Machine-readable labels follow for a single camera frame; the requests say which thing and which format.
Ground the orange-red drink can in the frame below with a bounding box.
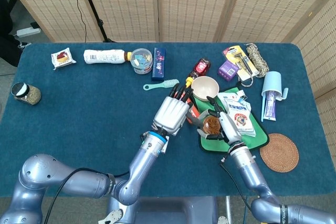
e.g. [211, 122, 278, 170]
[173, 90, 200, 119]

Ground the beige plastic bowl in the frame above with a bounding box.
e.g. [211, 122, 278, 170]
[191, 76, 220, 102]

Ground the thin black hanging cable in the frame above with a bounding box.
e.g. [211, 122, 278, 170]
[66, 0, 89, 42]

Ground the purple toothpaste tube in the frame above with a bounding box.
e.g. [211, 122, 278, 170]
[264, 90, 277, 122]

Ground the light blue cup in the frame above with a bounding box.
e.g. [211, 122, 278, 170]
[260, 71, 289, 101]

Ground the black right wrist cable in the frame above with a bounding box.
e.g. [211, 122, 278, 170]
[219, 156, 253, 211]

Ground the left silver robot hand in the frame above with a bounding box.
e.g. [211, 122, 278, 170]
[152, 83, 197, 137]

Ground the green cloth black trim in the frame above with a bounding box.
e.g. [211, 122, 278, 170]
[193, 86, 269, 154]

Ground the black tripod stand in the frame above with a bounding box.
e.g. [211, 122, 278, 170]
[76, 0, 116, 43]

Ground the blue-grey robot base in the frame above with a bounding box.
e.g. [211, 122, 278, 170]
[106, 196, 218, 224]

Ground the large white printed bag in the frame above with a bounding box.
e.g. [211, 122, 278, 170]
[225, 102, 257, 138]

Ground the dark blue tall box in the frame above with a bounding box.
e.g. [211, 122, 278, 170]
[151, 47, 167, 82]

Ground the white plastic drink bottle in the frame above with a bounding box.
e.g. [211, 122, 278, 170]
[83, 49, 132, 65]

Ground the person in black clothes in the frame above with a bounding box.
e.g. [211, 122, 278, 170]
[0, 0, 23, 68]

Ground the clear tub of clips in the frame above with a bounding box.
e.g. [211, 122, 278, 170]
[130, 48, 154, 74]

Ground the teal hair brush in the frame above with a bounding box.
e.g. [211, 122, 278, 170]
[143, 78, 180, 91]

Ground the glass jar black lid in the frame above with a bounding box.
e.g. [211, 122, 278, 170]
[10, 82, 42, 106]

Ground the white power strip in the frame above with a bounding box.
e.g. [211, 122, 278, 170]
[16, 26, 42, 38]

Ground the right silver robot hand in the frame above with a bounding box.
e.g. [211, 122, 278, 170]
[196, 96, 242, 146]

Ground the round woven coaster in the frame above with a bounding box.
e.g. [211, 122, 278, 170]
[259, 133, 300, 173]

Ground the small purple box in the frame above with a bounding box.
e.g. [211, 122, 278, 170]
[217, 60, 240, 82]

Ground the clear tub of rubber bands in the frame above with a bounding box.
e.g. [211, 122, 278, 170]
[203, 115, 221, 135]

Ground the bundle of braided rope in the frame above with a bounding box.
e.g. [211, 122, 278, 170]
[237, 43, 270, 88]

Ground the wrapped snack cake packet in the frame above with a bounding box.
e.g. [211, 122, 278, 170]
[50, 47, 77, 71]

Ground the red sauce bottle yellow cap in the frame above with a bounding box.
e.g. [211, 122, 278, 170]
[185, 57, 211, 89]

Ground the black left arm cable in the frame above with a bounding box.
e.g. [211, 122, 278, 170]
[43, 167, 131, 224]

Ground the small white flat packet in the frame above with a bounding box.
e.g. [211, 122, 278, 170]
[217, 90, 249, 110]

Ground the razor blister pack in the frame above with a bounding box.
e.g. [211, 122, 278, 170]
[222, 45, 260, 82]

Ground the black binder clip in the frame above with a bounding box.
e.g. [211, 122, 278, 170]
[237, 89, 249, 102]

